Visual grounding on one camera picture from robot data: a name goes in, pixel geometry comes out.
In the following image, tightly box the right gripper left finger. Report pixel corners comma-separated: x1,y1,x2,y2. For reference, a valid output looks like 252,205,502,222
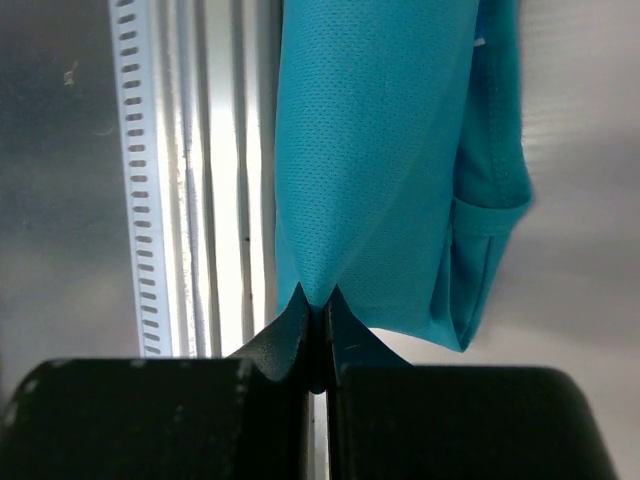
1,289,309,479

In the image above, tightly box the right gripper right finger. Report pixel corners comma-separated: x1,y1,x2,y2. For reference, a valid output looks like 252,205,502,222
324,292,616,479

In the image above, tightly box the teal t-shirt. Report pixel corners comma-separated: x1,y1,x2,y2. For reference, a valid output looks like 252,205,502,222
275,1,532,352

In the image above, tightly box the aluminium mounting rail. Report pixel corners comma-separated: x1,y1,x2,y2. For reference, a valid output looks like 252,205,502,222
149,1,282,357

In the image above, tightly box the white slotted cable duct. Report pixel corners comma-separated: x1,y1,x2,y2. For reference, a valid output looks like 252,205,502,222
108,1,173,357

